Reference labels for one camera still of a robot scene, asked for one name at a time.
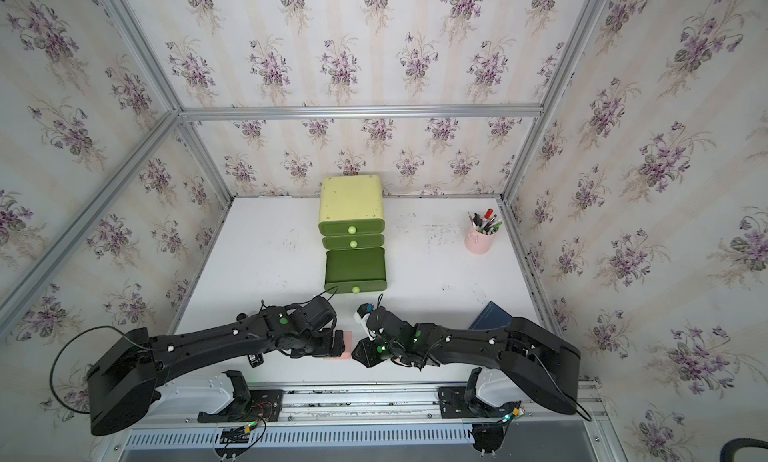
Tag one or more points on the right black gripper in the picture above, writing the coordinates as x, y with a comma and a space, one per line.
363, 354

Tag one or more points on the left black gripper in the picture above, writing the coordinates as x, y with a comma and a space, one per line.
329, 349

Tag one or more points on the large pink sticky note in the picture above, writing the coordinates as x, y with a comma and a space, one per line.
345, 345

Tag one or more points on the green bottom drawer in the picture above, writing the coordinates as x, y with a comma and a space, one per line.
355, 270

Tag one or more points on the green drawer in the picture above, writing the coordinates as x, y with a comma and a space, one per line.
355, 270
354, 241
351, 227

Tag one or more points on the green top drawer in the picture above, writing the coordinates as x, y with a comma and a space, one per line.
351, 227

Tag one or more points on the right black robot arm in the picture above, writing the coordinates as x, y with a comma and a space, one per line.
544, 366

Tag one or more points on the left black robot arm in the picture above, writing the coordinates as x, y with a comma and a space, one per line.
124, 382

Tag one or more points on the yellow-green drawer cabinet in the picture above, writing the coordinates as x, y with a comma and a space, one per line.
351, 197

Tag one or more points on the black handheld device on table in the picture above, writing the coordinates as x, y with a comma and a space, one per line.
255, 360

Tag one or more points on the dark blue notebook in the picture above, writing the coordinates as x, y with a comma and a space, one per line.
492, 316

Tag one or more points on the pink pen holder cup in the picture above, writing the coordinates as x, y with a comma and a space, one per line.
478, 242

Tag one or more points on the pens in cup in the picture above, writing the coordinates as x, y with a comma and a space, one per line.
487, 224

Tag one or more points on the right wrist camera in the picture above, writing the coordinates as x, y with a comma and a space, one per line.
362, 314

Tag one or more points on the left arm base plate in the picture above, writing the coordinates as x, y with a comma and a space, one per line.
260, 404

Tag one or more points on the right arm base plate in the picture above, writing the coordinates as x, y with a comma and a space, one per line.
461, 403

